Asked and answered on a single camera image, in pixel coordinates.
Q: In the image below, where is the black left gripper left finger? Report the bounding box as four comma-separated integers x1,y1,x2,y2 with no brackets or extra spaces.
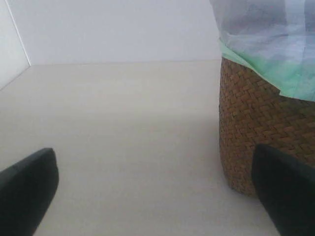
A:
0,148,59,236

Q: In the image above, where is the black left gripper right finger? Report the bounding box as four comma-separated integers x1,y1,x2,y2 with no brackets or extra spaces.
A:
252,144,315,236

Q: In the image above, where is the white green plastic bin liner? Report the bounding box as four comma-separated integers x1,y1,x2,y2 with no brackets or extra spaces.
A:
211,0,315,101

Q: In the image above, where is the brown woven wicker basket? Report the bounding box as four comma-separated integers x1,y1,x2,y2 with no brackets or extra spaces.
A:
219,59,315,197

